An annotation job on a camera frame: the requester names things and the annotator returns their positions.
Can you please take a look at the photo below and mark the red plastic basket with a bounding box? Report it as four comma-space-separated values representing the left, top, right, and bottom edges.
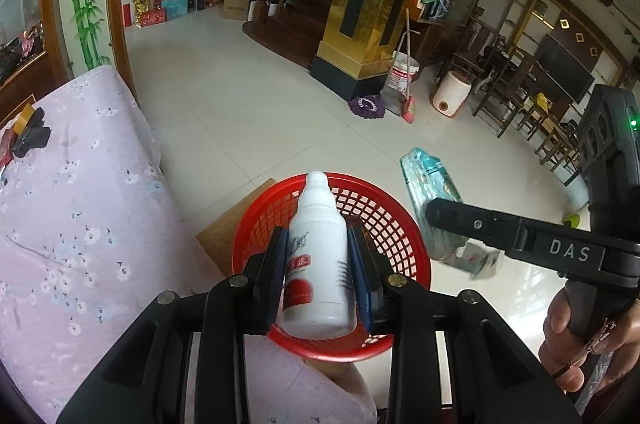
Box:
232, 171, 432, 363

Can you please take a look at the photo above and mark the yellow tape roll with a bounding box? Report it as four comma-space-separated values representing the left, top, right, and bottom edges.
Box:
12, 104, 35, 136

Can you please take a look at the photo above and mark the wooden chair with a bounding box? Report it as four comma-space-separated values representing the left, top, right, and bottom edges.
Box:
473, 49, 536, 139

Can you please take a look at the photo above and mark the white spray bottle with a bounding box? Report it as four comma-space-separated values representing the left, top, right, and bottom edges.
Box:
280, 170, 357, 340

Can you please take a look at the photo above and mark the teal wet wipes pack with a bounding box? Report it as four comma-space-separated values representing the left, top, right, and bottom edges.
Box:
399, 147, 500, 280

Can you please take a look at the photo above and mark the purple mop head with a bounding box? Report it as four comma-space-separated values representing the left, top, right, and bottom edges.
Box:
348, 94, 386, 119

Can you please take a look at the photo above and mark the red packet at far end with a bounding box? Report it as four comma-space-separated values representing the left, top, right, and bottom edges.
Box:
0, 128, 16, 170

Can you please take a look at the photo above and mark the white cylinder stool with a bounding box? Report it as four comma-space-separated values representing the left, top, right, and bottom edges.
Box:
431, 70, 472, 118

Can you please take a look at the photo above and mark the black toy pistol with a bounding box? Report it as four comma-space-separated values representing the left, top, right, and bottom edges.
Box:
12, 107, 51, 158

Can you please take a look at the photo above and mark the purple floral tablecloth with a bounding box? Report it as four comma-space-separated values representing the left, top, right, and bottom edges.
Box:
1, 66, 222, 423

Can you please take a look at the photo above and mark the flat cardboard under basket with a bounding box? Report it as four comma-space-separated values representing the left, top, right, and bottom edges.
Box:
196, 178, 276, 277

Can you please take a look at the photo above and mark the wooden sideboard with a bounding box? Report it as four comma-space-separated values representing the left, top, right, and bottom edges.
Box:
0, 51, 58, 118

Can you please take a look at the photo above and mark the white bucket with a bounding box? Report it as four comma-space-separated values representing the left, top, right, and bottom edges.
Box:
386, 51, 420, 96

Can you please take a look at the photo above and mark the person right hand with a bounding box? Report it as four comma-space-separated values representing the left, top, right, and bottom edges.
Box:
538, 287, 640, 395

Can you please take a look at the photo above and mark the cardboard box on floor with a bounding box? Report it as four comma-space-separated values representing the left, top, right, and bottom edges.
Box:
222, 0, 250, 22

